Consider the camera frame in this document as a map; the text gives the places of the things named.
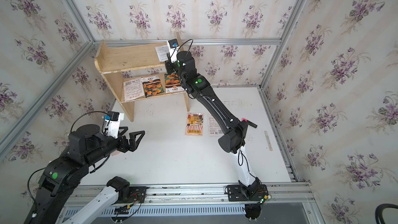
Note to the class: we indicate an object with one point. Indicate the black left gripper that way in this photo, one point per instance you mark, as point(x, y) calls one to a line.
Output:
point(132, 145)

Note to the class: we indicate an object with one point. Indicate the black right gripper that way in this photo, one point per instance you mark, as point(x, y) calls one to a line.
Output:
point(168, 65)

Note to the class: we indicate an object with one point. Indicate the orange flower seed packet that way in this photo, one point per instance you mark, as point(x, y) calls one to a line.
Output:
point(172, 83)

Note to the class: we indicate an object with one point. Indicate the white printed seed packet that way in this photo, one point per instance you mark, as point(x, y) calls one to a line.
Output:
point(163, 52)

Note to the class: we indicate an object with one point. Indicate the colourful cartoon seed packet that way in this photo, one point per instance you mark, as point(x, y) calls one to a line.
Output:
point(194, 124)

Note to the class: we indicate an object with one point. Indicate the pink white seed packet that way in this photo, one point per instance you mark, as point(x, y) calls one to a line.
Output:
point(213, 127)

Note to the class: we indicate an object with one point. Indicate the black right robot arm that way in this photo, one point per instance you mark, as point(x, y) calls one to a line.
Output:
point(234, 131)

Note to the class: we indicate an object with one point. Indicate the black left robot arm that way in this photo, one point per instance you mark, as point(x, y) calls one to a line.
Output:
point(88, 145)

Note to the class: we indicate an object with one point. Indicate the orange marigold seed packet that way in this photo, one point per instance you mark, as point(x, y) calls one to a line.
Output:
point(152, 86)

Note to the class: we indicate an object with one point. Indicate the white text seed packet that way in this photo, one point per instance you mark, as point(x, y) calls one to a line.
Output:
point(133, 89)

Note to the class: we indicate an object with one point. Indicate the wooden two-tier shelf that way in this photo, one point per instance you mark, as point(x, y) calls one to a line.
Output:
point(112, 61)

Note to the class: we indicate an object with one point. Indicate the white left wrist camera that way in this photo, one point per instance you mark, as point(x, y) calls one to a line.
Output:
point(111, 124)

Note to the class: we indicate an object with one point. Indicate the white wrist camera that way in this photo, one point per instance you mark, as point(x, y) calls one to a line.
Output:
point(111, 124)
point(173, 46)

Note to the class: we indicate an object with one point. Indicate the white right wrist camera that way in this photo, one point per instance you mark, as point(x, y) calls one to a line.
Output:
point(173, 46)

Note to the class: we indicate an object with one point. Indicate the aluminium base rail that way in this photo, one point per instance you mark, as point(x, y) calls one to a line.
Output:
point(193, 199)

